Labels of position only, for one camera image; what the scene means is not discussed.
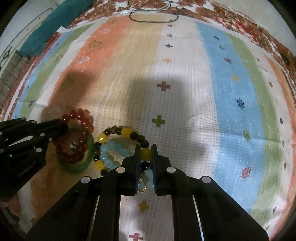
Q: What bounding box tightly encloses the green jade bangle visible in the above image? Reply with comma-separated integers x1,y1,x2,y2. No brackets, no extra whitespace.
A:
56,126,94,174

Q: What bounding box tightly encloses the light blue bead bracelet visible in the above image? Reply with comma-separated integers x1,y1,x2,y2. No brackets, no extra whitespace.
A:
99,140,155,193

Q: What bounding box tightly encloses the red floral bedsheet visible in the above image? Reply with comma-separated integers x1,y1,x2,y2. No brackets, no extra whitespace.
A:
1,1,295,118

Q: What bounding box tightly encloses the teal pillow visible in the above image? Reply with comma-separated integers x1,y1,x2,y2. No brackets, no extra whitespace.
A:
18,0,94,57

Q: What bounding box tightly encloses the yellow and dark bead bracelet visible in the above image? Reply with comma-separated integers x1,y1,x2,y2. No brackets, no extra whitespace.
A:
93,125,152,177

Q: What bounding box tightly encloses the red bead bracelet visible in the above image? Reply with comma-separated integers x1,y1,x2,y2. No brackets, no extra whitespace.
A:
53,107,95,164

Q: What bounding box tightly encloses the striped colourful bed cloth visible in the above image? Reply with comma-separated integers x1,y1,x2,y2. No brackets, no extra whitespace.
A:
4,15,295,238

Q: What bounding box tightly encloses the black cable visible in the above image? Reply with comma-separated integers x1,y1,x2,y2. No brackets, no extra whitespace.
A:
127,0,179,23

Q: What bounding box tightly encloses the white headboard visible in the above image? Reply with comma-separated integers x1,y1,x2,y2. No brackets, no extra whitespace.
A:
1,1,57,68

